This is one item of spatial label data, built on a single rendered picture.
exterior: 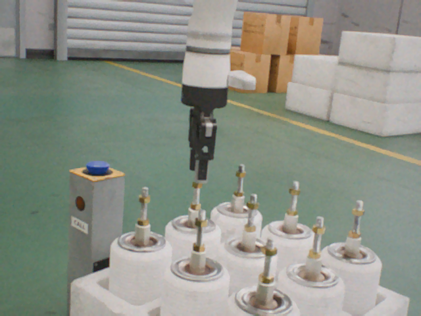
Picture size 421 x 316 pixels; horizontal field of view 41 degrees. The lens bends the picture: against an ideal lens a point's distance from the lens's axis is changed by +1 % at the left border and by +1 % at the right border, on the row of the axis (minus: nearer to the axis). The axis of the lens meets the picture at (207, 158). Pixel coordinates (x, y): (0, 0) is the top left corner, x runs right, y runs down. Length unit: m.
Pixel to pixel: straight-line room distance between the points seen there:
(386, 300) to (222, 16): 0.52
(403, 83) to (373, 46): 0.26
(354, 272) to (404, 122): 2.53
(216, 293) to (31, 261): 0.71
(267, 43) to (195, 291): 3.73
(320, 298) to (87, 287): 0.36
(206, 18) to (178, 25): 5.41
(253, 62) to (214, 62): 3.50
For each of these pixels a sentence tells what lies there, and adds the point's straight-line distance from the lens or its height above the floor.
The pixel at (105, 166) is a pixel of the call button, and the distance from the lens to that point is 1.00.
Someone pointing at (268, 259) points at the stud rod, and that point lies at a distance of 0.72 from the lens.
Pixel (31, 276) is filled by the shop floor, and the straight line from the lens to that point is 1.35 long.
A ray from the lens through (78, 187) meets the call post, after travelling 1.01.
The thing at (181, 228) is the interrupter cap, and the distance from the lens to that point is 0.95.
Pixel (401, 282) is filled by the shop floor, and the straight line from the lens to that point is 1.50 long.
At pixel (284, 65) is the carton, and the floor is 0.22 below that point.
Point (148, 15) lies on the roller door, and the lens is 6.08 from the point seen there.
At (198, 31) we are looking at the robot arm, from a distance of 0.87.
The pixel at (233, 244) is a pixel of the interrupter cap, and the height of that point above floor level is 0.25.
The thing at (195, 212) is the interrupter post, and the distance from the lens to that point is 0.95.
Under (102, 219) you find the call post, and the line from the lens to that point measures 1.01.
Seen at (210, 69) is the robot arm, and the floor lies 0.52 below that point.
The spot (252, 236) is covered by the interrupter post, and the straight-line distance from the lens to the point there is 0.88.
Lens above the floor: 0.61
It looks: 15 degrees down
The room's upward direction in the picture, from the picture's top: 5 degrees clockwise
